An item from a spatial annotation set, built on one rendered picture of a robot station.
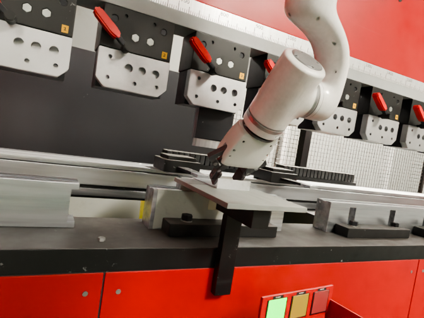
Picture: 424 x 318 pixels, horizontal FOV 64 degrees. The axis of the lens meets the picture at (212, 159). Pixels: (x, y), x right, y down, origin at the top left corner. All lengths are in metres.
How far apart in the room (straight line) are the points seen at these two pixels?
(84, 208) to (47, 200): 2.77
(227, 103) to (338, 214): 0.53
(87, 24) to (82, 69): 2.27
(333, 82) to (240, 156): 0.23
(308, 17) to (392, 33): 0.64
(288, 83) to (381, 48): 0.64
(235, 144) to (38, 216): 0.42
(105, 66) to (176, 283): 0.47
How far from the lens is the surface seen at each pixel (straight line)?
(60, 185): 0.75
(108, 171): 1.03
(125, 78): 0.74
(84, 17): 3.55
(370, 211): 1.25
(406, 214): 1.40
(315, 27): 0.65
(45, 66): 0.73
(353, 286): 1.08
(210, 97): 0.80
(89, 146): 1.28
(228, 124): 0.87
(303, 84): 0.60
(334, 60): 0.68
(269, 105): 0.62
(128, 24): 0.77
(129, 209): 3.54
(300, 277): 0.93
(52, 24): 0.74
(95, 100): 1.28
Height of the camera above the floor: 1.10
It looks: 3 degrees down
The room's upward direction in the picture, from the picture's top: 9 degrees clockwise
